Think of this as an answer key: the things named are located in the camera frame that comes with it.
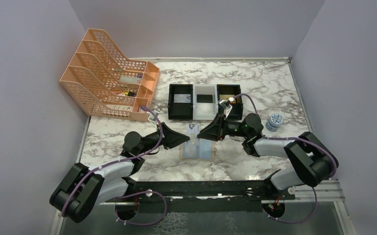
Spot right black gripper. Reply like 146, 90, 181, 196
197, 113, 250, 141

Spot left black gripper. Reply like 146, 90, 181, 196
137, 122, 190, 155

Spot silver VIP card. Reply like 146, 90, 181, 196
186, 123, 200, 146
182, 143, 198, 159

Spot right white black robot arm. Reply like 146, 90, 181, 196
197, 113, 338, 199

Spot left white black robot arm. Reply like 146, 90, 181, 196
49, 122, 190, 223

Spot black card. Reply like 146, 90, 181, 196
196, 94, 214, 103

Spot gold card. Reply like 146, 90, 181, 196
219, 94, 236, 103

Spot white middle tray bin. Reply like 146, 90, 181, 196
192, 84, 218, 120

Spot black left tray bin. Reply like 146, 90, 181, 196
167, 84, 193, 120

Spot black tray bin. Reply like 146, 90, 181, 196
217, 84, 244, 120
167, 84, 193, 120

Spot black right tray bin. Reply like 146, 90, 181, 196
217, 84, 244, 120

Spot blue white round tin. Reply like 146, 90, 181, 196
266, 113, 284, 132

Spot items in organizer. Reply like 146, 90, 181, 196
103, 67, 143, 111

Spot peach plastic file organizer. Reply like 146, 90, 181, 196
60, 28, 160, 122

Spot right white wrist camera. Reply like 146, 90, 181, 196
218, 100, 233, 118

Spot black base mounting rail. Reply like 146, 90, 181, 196
108, 178, 295, 213

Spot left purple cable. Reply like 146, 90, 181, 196
61, 106, 165, 218

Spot purple cable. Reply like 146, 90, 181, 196
61, 106, 165, 218
233, 93, 339, 224

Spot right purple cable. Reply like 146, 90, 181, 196
233, 93, 339, 224

